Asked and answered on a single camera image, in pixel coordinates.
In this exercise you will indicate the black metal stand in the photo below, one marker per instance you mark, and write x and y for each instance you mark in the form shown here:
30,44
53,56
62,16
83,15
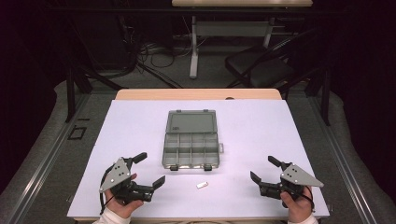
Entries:
70,93
325,96

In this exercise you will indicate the person's right hand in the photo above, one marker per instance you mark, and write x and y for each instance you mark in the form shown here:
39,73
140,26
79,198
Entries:
298,207

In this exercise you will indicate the wooden table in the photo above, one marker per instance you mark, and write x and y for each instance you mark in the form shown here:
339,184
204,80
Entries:
186,94

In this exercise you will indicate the grey metal floor rail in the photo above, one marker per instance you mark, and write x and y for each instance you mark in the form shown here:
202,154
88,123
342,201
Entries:
40,165
345,168

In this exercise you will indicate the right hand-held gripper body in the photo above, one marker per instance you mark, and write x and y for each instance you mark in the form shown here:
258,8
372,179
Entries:
297,176

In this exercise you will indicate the white-legged desk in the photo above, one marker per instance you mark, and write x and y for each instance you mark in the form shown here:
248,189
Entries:
194,46

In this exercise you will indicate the small white rectangular piece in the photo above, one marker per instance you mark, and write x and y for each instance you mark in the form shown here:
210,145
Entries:
202,185

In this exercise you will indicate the person's left hand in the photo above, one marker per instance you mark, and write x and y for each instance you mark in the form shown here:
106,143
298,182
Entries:
123,210

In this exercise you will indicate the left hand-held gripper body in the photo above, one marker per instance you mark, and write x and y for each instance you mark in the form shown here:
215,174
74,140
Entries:
115,175

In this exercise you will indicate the white table mat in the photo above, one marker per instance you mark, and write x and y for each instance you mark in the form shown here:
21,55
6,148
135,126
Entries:
243,140

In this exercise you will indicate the clear grey compartment box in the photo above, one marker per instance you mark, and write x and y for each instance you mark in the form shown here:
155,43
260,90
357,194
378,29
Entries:
190,141

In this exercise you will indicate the black folding chair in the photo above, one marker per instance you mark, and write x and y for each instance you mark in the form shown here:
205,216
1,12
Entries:
264,70

